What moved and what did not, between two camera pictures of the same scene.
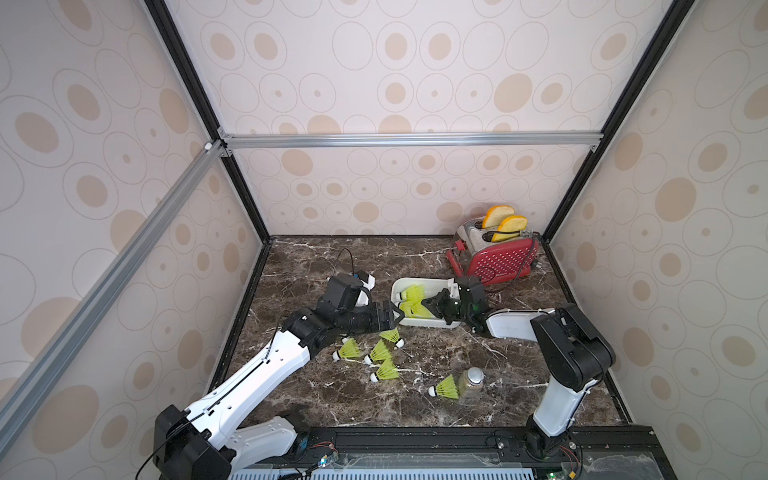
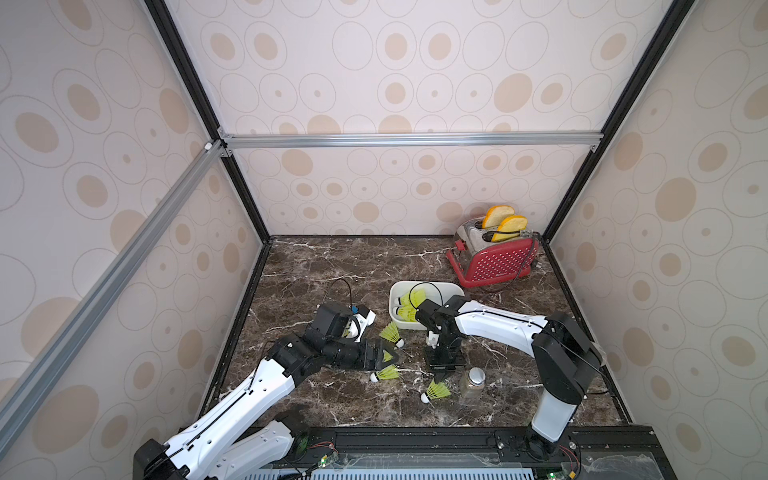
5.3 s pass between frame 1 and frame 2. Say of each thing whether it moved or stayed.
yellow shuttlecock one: moved
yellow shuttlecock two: stayed
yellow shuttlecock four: stayed
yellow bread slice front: stayed
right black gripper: moved
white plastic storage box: stayed
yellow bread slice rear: stayed
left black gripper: moved
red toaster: stayed
